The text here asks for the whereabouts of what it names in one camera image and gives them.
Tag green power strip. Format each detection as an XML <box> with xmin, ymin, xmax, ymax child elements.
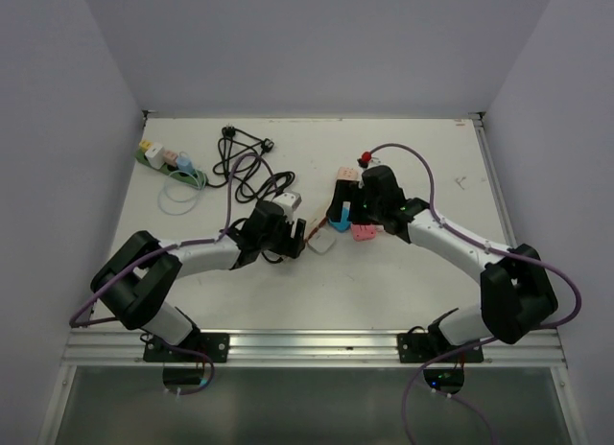
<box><xmin>134</xmin><ymin>150</ymin><xmax>207</xmax><ymax>189</ymax></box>

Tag black power cable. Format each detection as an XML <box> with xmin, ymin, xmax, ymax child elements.
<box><xmin>205</xmin><ymin>124</ymin><xmax>296</xmax><ymax>206</ymax></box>

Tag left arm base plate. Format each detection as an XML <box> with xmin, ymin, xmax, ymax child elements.
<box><xmin>139</xmin><ymin>332</ymin><xmax>230</xmax><ymax>363</ymax></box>

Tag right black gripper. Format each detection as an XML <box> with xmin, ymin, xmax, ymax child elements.
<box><xmin>326</xmin><ymin>179</ymin><xmax>384</xmax><ymax>226</ymax></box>

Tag aluminium front rail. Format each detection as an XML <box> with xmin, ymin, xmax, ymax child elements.
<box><xmin>61</xmin><ymin>328</ymin><xmax>566</xmax><ymax>368</ymax></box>

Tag light blue plug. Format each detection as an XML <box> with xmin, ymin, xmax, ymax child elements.
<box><xmin>176</xmin><ymin>155</ymin><xmax>195</xmax><ymax>175</ymax></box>

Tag cream power strip red buttons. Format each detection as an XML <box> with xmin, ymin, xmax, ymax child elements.
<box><xmin>303</xmin><ymin>202</ymin><xmax>330</xmax><ymax>242</ymax></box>

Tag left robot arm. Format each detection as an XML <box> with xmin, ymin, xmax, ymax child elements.
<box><xmin>90</xmin><ymin>194</ymin><xmax>306</xmax><ymax>362</ymax></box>

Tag yellow plug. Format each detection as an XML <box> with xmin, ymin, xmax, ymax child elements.
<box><xmin>139</xmin><ymin>139</ymin><xmax>153</xmax><ymax>152</ymax></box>

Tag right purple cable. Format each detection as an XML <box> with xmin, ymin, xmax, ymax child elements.
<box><xmin>371</xmin><ymin>141</ymin><xmax>585</xmax><ymax>445</ymax></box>

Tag pink square plug charger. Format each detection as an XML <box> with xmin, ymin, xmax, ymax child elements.
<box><xmin>350</xmin><ymin>223</ymin><xmax>377</xmax><ymax>242</ymax></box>

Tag light blue cable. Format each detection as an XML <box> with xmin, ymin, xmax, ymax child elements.
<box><xmin>158</xmin><ymin>169</ymin><xmax>207</xmax><ymax>217</ymax></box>

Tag blue plug charger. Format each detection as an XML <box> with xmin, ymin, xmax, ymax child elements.
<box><xmin>327</xmin><ymin>202</ymin><xmax>351</xmax><ymax>232</ymax></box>

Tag purple cable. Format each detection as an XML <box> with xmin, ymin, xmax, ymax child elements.
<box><xmin>371</xmin><ymin>141</ymin><xmax>585</xmax><ymax>445</ymax></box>
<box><xmin>69</xmin><ymin>152</ymin><xmax>272</xmax><ymax>398</ymax></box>

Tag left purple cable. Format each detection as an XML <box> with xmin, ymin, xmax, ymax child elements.
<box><xmin>69</xmin><ymin>152</ymin><xmax>272</xmax><ymax>398</ymax></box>

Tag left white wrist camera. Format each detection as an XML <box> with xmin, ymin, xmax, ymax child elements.
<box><xmin>273</xmin><ymin>192</ymin><xmax>302</xmax><ymax>218</ymax></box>

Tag peach cube socket adapter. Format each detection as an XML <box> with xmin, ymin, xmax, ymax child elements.
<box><xmin>336</xmin><ymin>167</ymin><xmax>359</xmax><ymax>181</ymax></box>

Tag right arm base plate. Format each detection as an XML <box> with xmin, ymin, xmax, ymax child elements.
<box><xmin>396</xmin><ymin>326</ymin><xmax>484</xmax><ymax>363</ymax></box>

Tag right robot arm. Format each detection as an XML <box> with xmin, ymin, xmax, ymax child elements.
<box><xmin>327</xmin><ymin>165</ymin><xmax>558</xmax><ymax>362</ymax></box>

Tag pale pink plug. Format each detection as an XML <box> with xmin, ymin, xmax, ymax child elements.
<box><xmin>163</xmin><ymin>150</ymin><xmax>178</xmax><ymax>167</ymax></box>

